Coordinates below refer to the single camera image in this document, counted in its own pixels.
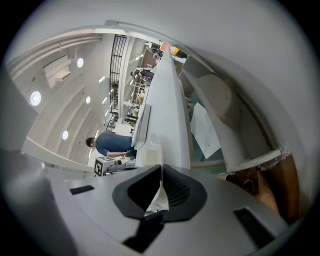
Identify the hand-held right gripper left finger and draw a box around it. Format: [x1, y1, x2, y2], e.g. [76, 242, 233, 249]
[112, 164, 162, 221]

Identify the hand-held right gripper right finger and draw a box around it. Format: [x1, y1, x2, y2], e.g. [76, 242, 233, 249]
[162, 164, 208, 223]

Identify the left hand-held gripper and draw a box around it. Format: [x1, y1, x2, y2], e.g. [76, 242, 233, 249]
[94, 155, 137, 177]

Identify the clear plastic food packet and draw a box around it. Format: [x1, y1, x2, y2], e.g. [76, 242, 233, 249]
[145, 133, 171, 213]

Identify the thin white board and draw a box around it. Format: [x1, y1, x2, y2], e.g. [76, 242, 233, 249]
[131, 103, 152, 149]

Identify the white paper sheet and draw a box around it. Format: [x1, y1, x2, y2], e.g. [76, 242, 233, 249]
[189, 101, 222, 160]

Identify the white wooden bar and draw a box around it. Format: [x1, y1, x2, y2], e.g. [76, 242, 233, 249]
[226, 148, 285, 174]

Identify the tall white partition panel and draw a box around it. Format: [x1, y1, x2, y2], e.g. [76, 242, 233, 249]
[134, 46, 195, 169]

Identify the brown wooden cabinet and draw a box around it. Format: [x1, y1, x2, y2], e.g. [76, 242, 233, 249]
[217, 153, 301, 225]

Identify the black metal window grille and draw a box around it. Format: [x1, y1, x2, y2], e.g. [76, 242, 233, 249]
[106, 34, 127, 132]

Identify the large white roll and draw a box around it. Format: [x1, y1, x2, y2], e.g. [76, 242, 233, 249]
[196, 74, 246, 173]

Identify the white ceiling air conditioner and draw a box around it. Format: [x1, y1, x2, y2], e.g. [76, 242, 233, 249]
[41, 54, 73, 89]

